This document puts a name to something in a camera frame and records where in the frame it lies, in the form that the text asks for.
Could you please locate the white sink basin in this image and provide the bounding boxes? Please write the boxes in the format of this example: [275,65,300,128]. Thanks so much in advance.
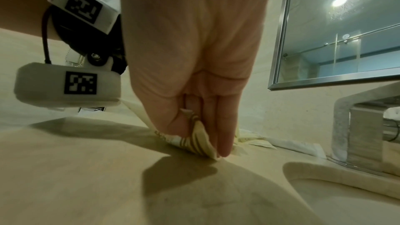
[282,161,400,225]

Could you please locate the metal framed mirror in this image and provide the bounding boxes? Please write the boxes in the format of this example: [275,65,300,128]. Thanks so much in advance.
[267,0,400,91]

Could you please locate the white plastic packet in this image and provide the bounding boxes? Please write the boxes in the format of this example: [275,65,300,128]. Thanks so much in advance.
[265,137,328,158]

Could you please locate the white marker box on wrist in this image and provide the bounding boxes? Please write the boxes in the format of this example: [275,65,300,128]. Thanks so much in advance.
[47,0,123,35]

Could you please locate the person's right hand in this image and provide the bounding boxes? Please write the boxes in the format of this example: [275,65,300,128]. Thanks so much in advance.
[117,0,271,158]

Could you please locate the striped beige cloth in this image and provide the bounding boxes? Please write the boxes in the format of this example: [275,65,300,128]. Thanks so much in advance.
[124,100,279,162]

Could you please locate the person's left forearm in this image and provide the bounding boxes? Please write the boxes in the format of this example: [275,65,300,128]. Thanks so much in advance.
[0,0,63,42]

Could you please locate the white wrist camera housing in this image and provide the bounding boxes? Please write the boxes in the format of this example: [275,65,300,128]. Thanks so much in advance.
[13,62,122,108]

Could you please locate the small dark printed card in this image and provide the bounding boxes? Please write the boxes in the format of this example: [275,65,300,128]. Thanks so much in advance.
[77,106,108,114]

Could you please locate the chrome faucet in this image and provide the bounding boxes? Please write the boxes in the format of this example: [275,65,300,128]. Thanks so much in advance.
[332,80,400,178]

